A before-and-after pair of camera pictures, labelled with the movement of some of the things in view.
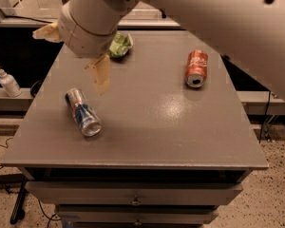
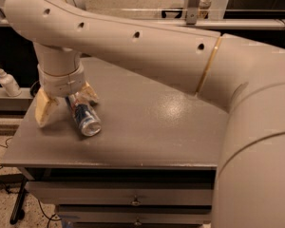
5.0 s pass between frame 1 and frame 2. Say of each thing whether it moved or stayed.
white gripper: moved
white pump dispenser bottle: stayed
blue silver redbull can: stayed
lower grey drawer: stayed
